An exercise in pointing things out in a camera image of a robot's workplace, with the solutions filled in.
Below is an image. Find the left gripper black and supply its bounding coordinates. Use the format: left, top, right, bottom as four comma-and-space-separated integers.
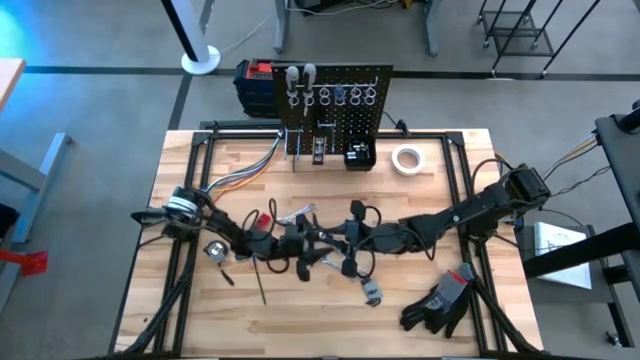
272, 222, 334, 283

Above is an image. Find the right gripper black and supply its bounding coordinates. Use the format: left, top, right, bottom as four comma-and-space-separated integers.
322, 199, 381, 280

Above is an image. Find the grey-handled nut driver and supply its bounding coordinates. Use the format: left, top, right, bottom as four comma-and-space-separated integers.
285, 64, 301, 109
302, 62, 318, 119

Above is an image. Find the hex key set grey holder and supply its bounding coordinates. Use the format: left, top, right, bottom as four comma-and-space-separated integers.
360, 277, 385, 308

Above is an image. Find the black plastic pegboard bin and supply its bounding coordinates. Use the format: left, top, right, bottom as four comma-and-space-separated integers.
343, 134, 377, 173

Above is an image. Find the white masking tape roll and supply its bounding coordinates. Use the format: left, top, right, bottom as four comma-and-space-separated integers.
390, 143, 427, 177

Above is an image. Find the round black silver tape measure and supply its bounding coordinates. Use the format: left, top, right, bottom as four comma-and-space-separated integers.
204, 239, 236, 287

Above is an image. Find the double-prong metal pegboard hook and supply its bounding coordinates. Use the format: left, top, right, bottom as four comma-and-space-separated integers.
283, 127, 305, 174
314, 119, 335, 146

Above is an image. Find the grey black work glove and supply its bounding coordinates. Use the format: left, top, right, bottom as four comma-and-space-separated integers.
424, 263, 476, 339
399, 292, 446, 334

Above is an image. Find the black metal pegboard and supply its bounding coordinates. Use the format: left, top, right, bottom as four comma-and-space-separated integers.
271, 62, 395, 157

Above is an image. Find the red black toolbox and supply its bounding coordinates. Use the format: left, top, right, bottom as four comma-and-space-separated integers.
233, 58, 275, 120

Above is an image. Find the grey desk leg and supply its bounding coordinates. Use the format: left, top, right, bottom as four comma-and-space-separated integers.
423, 0, 442, 57
272, 0, 292, 55

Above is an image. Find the white booklet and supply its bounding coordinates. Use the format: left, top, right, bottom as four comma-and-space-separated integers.
532, 220, 594, 291

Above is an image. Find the red floor object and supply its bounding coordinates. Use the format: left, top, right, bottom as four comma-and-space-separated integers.
0, 248, 50, 278

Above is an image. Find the black equipment stand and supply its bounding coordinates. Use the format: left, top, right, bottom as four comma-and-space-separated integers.
522, 99, 640, 306

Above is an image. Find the wooden tabletop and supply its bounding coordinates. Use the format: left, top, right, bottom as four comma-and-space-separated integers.
0, 58, 28, 114

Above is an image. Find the blue T-handle hex key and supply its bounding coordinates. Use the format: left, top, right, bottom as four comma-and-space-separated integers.
252, 254, 268, 306

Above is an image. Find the multicoloured wire bundle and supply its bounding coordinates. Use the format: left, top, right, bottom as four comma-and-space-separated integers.
204, 134, 284, 199

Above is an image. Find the black aluminium table frame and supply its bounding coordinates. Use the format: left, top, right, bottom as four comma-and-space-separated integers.
112, 119, 544, 359

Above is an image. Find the metal ring screwdriver rack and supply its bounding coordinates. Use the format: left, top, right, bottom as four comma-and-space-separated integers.
287, 74, 379, 109

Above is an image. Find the black wire cart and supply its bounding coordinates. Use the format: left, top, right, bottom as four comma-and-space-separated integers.
477, 0, 604, 79

